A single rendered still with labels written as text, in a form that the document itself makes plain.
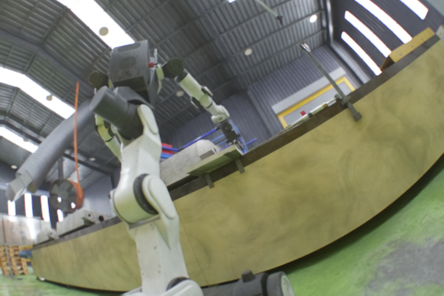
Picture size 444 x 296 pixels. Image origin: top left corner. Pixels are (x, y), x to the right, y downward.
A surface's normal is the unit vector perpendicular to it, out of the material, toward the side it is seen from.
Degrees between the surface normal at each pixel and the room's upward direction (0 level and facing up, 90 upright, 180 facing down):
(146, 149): 113
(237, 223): 90
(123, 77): 95
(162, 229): 106
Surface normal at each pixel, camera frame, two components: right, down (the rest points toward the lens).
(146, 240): -0.46, -0.48
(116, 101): 0.90, -0.15
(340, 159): -0.36, -0.28
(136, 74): 0.14, -0.41
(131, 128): 0.29, 0.76
